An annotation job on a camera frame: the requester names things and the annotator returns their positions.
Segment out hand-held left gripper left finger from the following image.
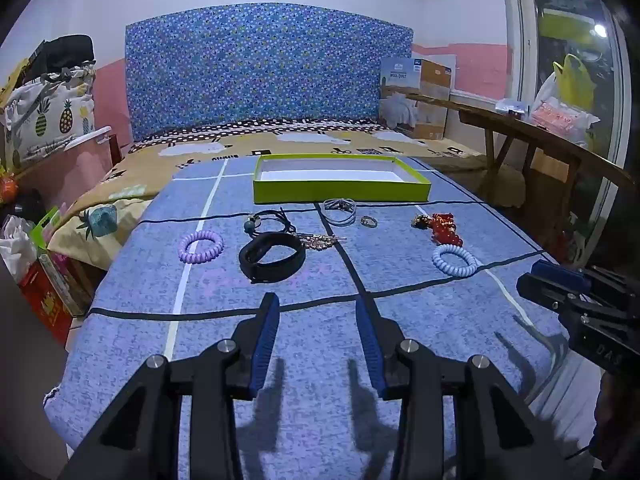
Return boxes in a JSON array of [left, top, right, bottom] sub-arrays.
[[57, 292, 281, 480]]

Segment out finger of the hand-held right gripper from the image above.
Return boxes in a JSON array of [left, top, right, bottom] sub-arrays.
[[530, 259, 587, 292], [516, 272, 584, 314]]

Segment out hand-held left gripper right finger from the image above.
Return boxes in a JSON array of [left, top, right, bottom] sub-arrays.
[[354, 296, 583, 480]]

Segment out light blue spiral hair tie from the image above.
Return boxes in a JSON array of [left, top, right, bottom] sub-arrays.
[[431, 243, 479, 278]]

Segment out gold hair clip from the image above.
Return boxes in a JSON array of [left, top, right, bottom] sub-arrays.
[[294, 232, 347, 251]]

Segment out black hair tie teal bead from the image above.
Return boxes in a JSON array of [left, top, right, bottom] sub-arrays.
[[243, 208, 301, 236]]

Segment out red bead bracelet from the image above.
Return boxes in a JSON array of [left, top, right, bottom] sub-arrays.
[[430, 225, 464, 249]]

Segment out purple spiral hair tie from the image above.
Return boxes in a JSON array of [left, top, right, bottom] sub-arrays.
[[178, 230, 224, 264]]

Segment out shallow green cardboard box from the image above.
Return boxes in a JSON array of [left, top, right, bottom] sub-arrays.
[[252, 153, 432, 205]]

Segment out blue checked blanket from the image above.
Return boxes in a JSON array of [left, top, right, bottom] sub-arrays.
[[42, 156, 576, 480]]

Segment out wooden bench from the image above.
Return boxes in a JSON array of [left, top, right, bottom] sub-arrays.
[[447, 94, 634, 252]]

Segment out white bag with pink contents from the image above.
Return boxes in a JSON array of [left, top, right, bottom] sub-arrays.
[[529, 72, 601, 144]]

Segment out small flat box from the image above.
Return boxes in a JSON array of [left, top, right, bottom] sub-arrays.
[[495, 98, 531, 117]]

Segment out yellow plastic bag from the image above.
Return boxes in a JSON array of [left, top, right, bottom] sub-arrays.
[[552, 53, 596, 112]]

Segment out yellow printed bedsheet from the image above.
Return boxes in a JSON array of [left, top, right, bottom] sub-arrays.
[[50, 122, 526, 261]]

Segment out brown dotted cloth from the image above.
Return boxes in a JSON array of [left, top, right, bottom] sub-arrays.
[[131, 118, 401, 149]]

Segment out red box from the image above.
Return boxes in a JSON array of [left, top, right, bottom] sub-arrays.
[[19, 259, 77, 347]]

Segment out printed cardboard quilt box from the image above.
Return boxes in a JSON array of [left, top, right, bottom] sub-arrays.
[[377, 55, 451, 141]]

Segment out green paper bag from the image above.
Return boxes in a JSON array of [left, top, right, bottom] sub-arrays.
[[29, 207, 64, 252]]

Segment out pink storage bin white lid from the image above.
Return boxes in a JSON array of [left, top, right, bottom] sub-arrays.
[[15, 127, 121, 212]]

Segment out white plastic bag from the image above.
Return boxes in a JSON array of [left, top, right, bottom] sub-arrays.
[[0, 214, 39, 282]]

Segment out blue floral headboard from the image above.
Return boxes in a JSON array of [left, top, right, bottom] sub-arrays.
[[123, 2, 415, 144]]

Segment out orange toy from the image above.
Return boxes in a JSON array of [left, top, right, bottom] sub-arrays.
[[0, 167, 21, 206]]

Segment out pineapple print bag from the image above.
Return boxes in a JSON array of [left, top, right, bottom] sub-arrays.
[[2, 62, 97, 167]]

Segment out black bag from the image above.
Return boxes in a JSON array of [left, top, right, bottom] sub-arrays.
[[25, 34, 96, 84]]

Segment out grey hair tie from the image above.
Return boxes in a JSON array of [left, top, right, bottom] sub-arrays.
[[319, 198, 357, 226]]

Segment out white window frame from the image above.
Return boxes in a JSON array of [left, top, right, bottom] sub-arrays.
[[499, 0, 632, 261]]

